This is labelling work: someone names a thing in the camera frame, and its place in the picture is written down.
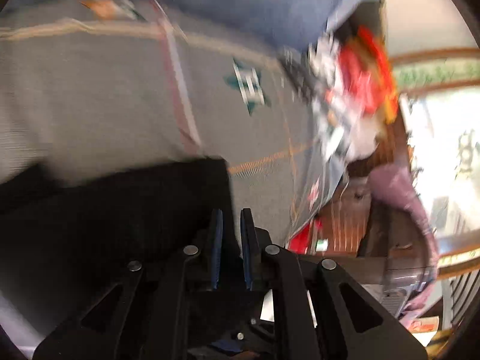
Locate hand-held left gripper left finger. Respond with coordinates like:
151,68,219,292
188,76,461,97
33,208,226,360

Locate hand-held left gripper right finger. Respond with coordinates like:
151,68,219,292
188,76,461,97
239,208,429,360

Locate black pants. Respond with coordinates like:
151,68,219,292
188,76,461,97
0,157,244,346

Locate red box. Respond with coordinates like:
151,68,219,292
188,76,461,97
288,218,324,254

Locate white clutter pile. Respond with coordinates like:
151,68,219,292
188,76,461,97
281,34,381,164

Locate purple cloth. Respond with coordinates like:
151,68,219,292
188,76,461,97
369,160,441,319

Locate grey printed bedsheet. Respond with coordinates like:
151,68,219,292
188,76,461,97
0,0,351,235

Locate red packets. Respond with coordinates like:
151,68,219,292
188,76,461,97
325,25,400,124

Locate blue plaid pillow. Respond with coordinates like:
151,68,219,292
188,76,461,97
11,0,385,59

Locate wooden bed frame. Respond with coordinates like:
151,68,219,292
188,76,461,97
317,120,415,257

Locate wooden window frame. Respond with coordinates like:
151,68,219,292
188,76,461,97
388,47,480,282

